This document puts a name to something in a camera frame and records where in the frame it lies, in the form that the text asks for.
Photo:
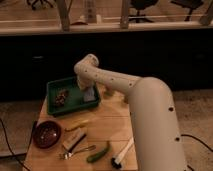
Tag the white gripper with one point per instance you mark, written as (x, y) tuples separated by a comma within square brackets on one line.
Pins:
[(84, 83)]

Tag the grey blue sponge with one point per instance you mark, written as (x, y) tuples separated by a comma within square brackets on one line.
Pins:
[(89, 94)]

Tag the green plastic tray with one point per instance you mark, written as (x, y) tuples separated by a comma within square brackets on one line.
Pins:
[(75, 99)]

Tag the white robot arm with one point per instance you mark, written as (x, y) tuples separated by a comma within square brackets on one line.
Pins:
[(154, 121)]

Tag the small wooden block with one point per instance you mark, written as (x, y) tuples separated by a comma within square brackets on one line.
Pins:
[(108, 92)]

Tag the brown pine cone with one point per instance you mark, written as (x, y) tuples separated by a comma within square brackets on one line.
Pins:
[(61, 97)]

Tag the yellow banana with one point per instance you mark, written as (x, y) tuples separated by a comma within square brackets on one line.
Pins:
[(77, 125)]

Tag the dark red bowl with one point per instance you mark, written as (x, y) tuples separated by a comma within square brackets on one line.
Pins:
[(46, 134)]

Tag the green cucumber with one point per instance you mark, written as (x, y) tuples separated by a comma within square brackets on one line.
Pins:
[(97, 156)]

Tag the silver metal spoon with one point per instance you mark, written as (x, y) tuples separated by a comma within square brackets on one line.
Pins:
[(68, 155)]

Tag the black office chair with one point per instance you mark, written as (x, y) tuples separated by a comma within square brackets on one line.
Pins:
[(139, 5)]

